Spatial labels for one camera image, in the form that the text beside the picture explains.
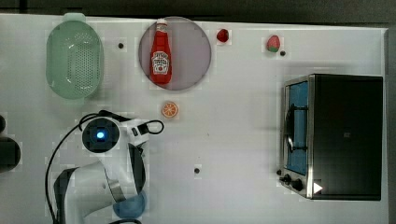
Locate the black toaster oven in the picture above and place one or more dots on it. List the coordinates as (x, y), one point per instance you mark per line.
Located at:
(332, 137)

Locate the blue mug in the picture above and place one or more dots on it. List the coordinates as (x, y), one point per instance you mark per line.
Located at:
(131, 208)

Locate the orange slice toy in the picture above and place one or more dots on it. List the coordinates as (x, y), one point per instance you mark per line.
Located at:
(170, 110)

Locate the plush strawberry toy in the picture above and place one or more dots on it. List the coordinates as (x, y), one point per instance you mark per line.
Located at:
(273, 44)

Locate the green plastic colander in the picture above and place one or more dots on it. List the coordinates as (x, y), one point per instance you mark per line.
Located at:
(75, 58)

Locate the black round base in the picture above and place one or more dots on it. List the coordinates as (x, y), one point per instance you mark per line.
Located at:
(10, 154)

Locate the red ketchup bottle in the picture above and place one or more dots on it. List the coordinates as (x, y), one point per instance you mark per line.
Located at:
(160, 56)

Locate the small red tomato toy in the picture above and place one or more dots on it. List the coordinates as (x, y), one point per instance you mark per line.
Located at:
(223, 35)

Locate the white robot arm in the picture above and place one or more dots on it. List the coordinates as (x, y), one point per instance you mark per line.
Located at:
(117, 175)

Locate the grey round plate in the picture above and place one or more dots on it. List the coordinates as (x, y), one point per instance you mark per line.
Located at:
(191, 53)

